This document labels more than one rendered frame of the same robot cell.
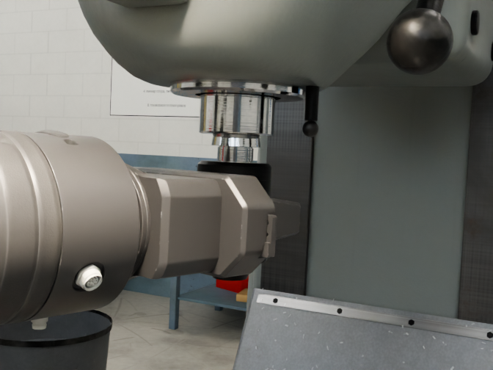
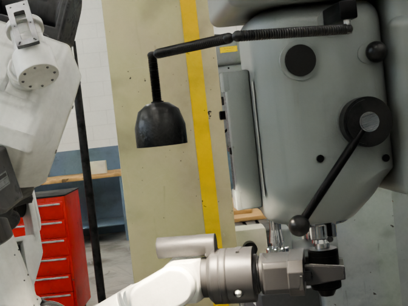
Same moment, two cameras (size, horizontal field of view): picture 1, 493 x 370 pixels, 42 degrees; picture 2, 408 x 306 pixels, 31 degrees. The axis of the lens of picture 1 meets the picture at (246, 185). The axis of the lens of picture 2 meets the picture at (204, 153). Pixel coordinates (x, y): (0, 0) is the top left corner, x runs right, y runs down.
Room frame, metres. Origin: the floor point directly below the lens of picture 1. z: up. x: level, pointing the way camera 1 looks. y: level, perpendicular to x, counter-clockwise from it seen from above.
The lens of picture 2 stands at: (-0.33, -0.85, 1.49)
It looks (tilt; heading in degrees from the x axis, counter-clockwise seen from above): 3 degrees down; 58
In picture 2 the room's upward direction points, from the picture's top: 6 degrees counter-clockwise
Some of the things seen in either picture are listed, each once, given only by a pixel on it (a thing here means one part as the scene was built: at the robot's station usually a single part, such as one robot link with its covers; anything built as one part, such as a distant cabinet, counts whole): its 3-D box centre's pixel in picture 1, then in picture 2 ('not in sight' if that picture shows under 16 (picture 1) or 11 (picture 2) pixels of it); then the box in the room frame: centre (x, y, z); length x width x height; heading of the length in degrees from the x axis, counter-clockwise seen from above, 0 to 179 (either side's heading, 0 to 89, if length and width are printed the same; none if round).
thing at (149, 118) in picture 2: not in sight; (159, 123); (0.16, 0.04, 1.48); 0.07 x 0.07 x 0.06
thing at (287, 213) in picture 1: (269, 220); (324, 274); (0.39, -0.01, 1.23); 0.06 x 0.02 x 0.03; 138
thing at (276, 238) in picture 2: not in sight; (274, 220); (0.57, 0.33, 1.26); 0.03 x 0.03 x 0.11
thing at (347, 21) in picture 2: not in sight; (340, 20); (0.36, -0.13, 1.59); 0.08 x 0.02 x 0.04; 63
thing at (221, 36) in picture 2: not in sight; (195, 45); (0.18, -0.05, 1.58); 0.17 x 0.01 x 0.01; 100
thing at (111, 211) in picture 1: (115, 225); (266, 274); (0.34, 0.07, 1.23); 0.13 x 0.12 x 0.10; 48
